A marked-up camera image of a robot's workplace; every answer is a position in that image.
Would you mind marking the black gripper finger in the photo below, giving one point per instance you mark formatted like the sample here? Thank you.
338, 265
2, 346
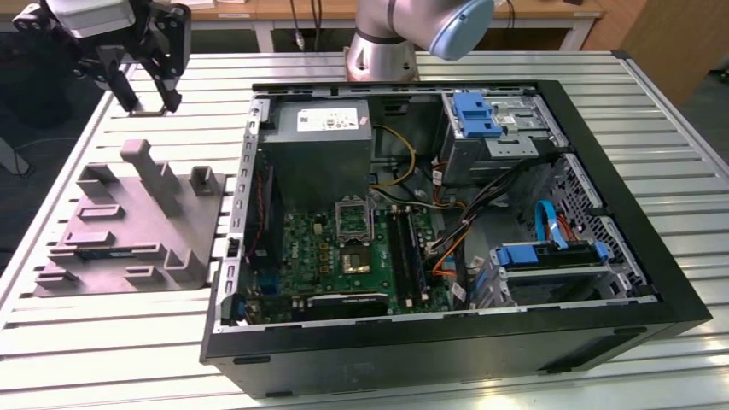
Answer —
116, 64
168, 42

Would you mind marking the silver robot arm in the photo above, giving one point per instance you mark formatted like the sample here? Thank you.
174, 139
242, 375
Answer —
378, 55

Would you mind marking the CPU socket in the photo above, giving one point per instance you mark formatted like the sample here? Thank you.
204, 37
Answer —
357, 264

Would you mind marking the grey parts rack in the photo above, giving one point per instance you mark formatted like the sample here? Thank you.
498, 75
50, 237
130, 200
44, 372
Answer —
142, 230

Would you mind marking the grey power supply unit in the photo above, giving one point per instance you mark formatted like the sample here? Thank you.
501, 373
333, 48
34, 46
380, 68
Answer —
318, 166

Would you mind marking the RAM stick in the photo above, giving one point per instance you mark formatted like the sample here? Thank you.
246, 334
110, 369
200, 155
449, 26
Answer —
108, 253

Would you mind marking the black case fan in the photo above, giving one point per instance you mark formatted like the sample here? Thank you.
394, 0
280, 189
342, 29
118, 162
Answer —
273, 247

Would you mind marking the metal locking lever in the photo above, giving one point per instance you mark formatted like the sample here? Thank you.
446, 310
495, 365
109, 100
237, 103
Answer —
372, 222

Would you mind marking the blue drive bay latch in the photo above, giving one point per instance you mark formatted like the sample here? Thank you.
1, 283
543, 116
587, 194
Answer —
475, 113

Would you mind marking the blue expansion slot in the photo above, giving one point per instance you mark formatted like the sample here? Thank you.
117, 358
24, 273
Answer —
268, 285

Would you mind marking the green motherboard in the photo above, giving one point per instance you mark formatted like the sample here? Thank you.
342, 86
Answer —
308, 269

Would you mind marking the blue port connector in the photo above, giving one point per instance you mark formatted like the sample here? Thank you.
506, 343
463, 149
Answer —
238, 309

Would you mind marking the black RAM slot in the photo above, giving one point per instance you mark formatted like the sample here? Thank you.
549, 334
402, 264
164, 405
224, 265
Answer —
395, 256
414, 256

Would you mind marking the silver drive cage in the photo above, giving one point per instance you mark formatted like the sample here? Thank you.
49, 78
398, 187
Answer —
509, 147

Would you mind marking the wooden desk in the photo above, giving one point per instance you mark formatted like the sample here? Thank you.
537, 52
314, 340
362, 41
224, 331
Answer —
541, 10

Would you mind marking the black graphics card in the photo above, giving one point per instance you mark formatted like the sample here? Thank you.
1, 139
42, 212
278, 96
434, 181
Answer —
346, 305

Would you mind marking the hard disk in blue carrier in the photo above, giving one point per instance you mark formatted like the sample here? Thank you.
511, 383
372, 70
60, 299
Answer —
518, 255

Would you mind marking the black PC case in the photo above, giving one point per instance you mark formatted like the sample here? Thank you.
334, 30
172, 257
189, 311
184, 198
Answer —
398, 367

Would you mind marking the wooden cabinet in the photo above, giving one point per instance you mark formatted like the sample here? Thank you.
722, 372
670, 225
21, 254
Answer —
671, 42

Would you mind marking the silver disk bay cage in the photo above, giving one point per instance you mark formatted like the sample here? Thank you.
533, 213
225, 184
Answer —
561, 284

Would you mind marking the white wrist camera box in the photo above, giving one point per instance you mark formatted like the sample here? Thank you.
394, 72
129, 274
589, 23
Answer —
90, 17

